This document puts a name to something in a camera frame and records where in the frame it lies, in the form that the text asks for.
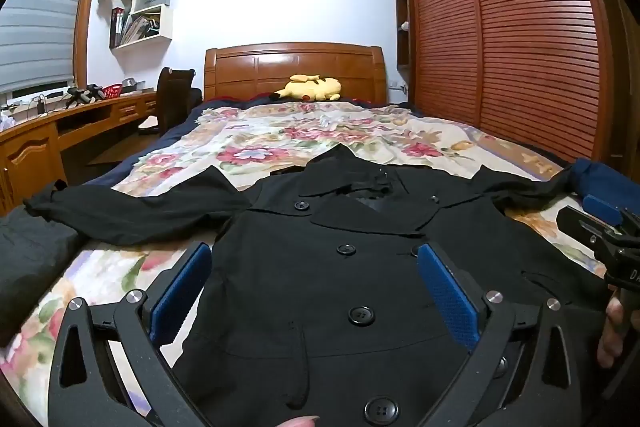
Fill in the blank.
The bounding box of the row of books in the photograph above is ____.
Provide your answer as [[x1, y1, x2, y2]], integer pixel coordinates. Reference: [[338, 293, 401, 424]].
[[110, 7, 163, 48]]

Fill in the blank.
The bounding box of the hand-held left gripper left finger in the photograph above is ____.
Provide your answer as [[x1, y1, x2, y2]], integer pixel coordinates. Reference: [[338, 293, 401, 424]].
[[47, 242, 213, 427]]

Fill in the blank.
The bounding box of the grey window blind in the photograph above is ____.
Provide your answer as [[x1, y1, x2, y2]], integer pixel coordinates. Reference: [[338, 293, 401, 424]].
[[0, 0, 96, 95]]

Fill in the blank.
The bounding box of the yellow plush toy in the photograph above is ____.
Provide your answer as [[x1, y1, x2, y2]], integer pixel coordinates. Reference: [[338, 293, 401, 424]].
[[272, 74, 342, 102]]

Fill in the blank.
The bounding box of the dark grey jacket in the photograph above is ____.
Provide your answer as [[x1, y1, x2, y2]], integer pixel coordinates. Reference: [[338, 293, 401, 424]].
[[0, 202, 88, 348]]

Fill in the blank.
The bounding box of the dark brown chair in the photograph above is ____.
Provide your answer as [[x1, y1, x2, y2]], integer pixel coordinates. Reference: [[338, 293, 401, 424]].
[[156, 67, 203, 135]]

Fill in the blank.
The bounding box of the person's left hand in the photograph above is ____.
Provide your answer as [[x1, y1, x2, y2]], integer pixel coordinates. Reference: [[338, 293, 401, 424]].
[[272, 414, 321, 427]]

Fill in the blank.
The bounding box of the black buttoned coat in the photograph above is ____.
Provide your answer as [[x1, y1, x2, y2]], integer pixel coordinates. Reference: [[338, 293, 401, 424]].
[[24, 146, 616, 427]]

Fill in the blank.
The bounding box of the wooden bed headboard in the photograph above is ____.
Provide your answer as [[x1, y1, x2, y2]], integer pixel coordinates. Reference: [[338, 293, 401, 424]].
[[204, 42, 388, 105]]

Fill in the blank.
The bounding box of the navy blue garment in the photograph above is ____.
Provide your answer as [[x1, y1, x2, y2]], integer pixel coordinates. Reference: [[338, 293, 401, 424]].
[[570, 157, 640, 208]]

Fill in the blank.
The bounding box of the wooden window frame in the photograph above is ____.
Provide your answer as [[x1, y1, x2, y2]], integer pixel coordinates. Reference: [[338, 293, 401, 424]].
[[72, 0, 112, 90]]

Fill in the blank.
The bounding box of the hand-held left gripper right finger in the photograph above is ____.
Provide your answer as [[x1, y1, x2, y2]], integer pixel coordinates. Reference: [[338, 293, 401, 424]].
[[417, 243, 583, 427]]

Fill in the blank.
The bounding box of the white wall shelf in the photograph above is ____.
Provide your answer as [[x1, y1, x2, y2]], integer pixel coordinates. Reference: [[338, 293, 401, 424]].
[[102, 0, 180, 50]]

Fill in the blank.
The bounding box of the wooden desk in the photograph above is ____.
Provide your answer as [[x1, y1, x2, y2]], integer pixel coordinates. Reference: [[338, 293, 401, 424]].
[[0, 89, 161, 218]]

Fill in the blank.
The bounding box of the black gadget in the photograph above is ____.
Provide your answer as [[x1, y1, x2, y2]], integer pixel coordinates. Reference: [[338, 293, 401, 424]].
[[67, 84, 106, 105]]

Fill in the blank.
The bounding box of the floral blanket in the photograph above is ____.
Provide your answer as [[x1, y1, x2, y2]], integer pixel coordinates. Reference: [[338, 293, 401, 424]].
[[0, 101, 608, 427]]

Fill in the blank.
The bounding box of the wooden slatted wardrobe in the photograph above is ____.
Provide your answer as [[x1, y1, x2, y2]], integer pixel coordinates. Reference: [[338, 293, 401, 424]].
[[392, 0, 640, 188]]

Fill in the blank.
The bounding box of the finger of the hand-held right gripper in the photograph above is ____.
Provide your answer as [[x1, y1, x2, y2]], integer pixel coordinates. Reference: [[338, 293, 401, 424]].
[[556, 205, 619, 253], [583, 194, 624, 226]]

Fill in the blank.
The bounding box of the person's right hand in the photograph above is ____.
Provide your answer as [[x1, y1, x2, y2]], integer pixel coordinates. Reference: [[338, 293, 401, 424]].
[[596, 294, 626, 369]]

